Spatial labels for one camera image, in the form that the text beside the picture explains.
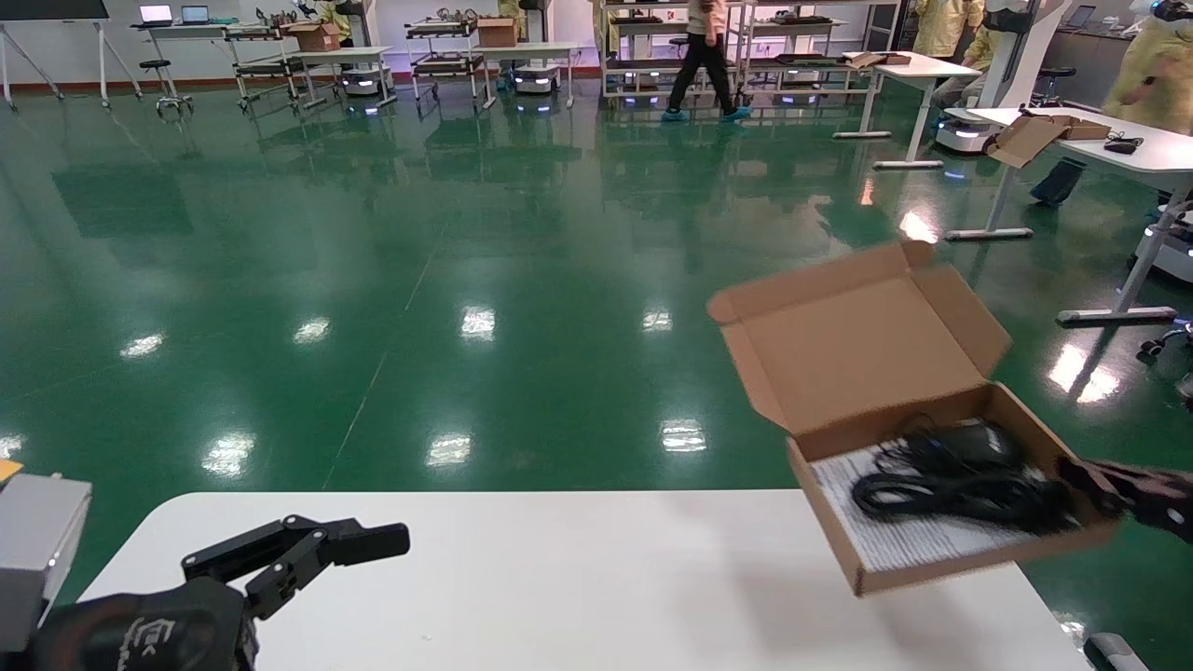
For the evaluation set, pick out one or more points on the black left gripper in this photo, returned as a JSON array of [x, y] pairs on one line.
[[140, 634]]

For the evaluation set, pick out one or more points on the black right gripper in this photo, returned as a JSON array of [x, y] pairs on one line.
[[1165, 503]]

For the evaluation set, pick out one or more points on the brown cardboard storage box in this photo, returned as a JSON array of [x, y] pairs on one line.
[[857, 354]]

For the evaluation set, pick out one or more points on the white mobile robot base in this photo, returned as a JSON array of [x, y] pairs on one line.
[[365, 84], [538, 81]]

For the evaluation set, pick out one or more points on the grey robot base corner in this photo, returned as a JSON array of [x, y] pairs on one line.
[[1114, 654]]

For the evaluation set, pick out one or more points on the flat open cardboard box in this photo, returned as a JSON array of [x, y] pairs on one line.
[[876, 59]]

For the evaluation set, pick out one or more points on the black computer mouse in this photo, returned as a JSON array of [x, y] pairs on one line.
[[974, 445]]

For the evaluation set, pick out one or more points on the office chair wheel base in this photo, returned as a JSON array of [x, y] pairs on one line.
[[1156, 348]]

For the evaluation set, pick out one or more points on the white printed manual sheet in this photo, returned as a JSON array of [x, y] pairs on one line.
[[895, 545]]

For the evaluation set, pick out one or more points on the large white workshop table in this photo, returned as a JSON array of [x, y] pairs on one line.
[[1156, 158]]

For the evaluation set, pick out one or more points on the small yellow tag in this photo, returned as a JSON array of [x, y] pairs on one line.
[[7, 471]]

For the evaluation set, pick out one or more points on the black round stool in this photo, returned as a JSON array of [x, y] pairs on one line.
[[1058, 73], [166, 65]]

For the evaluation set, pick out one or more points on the white column robot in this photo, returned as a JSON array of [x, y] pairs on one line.
[[1011, 56]]

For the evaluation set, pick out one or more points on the open laptop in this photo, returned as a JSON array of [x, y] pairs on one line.
[[1083, 17], [157, 14], [197, 14]]

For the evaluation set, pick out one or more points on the metal parts cart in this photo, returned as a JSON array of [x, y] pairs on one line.
[[266, 67], [445, 65]]

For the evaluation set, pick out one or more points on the small white table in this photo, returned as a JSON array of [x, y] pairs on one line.
[[345, 54], [531, 48]]

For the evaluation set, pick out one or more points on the white metal shelf rack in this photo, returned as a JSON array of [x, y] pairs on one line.
[[643, 63], [811, 60]]

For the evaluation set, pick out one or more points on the white table with laptops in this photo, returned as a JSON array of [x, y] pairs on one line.
[[186, 30]]

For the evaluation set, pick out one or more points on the person in pink shirt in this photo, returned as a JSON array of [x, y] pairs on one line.
[[704, 56]]

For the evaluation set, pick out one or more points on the black screen on stand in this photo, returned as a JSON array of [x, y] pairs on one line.
[[56, 9]]

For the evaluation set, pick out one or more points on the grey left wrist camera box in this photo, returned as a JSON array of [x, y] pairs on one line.
[[37, 550]]

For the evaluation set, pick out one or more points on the white table with pedestal legs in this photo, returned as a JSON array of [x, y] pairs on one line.
[[932, 67]]

